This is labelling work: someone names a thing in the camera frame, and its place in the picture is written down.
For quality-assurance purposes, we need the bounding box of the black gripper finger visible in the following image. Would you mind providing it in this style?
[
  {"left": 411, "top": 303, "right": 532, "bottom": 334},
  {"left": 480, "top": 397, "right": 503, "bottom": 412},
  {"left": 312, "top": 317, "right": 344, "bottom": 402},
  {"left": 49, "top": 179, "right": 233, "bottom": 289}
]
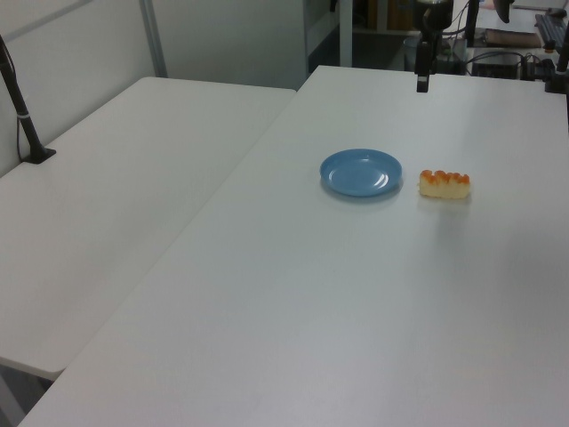
[
  {"left": 423, "top": 40, "right": 433, "bottom": 93},
  {"left": 415, "top": 40, "right": 425, "bottom": 93}
]

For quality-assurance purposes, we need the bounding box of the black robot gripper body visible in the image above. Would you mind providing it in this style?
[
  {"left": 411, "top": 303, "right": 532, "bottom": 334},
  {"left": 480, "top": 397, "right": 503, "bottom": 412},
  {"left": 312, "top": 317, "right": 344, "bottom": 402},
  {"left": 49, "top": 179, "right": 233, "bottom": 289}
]
[{"left": 412, "top": 0, "right": 453, "bottom": 44}]

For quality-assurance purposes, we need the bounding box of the bread slice with orange topping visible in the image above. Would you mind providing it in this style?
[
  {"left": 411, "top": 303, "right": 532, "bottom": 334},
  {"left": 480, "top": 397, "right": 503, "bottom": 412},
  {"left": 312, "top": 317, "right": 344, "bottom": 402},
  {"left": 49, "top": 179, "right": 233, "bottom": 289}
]
[{"left": 418, "top": 169, "right": 472, "bottom": 201}]

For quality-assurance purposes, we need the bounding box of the blue round plate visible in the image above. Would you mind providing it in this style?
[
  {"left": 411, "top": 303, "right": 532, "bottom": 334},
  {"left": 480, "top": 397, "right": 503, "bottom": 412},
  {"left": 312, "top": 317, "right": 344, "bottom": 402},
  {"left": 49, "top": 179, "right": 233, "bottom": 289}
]
[{"left": 319, "top": 148, "right": 404, "bottom": 197}]

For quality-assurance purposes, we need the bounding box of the black monitor stand pole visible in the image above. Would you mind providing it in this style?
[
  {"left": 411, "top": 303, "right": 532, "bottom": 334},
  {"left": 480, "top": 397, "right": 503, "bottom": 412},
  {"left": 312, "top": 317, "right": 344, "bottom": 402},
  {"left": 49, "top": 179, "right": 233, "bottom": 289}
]
[{"left": 465, "top": 0, "right": 482, "bottom": 46}]

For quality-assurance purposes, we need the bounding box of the black computer box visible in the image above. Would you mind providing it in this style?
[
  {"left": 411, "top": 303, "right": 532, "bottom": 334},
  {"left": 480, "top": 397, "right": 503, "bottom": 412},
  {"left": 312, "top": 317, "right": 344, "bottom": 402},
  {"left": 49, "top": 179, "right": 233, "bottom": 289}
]
[{"left": 470, "top": 52, "right": 525, "bottom": 79}]

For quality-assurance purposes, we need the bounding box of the white shelf upright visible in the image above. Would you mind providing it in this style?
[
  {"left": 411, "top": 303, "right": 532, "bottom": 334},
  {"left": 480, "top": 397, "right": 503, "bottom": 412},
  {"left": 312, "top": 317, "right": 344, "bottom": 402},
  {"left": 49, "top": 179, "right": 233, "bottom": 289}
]
[{"left": 339, "top": 0, "right": 355, "bottom": 68}]

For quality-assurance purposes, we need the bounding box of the brown flat box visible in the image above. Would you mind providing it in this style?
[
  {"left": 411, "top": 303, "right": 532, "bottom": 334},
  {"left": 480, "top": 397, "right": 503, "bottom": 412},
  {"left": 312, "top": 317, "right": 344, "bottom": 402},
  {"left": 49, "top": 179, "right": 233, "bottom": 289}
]
[{"left": 484, "top": 28, "right": 541, "bottom": 48}]

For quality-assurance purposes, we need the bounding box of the black keyboard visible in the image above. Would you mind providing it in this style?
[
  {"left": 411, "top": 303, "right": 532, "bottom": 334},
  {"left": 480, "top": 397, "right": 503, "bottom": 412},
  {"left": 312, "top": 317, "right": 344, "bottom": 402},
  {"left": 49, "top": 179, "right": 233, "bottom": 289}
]
[{"left": 534, "top": 12, "right": 569, "bottom": 46}]

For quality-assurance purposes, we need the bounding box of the black camera stand pole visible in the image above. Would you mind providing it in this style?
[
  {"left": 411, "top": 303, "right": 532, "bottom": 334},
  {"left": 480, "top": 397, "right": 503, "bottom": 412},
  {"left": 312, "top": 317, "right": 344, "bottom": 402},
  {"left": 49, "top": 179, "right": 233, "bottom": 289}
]
[{"left": 0, "top": 34, "right": 58, "bottom": 166}]

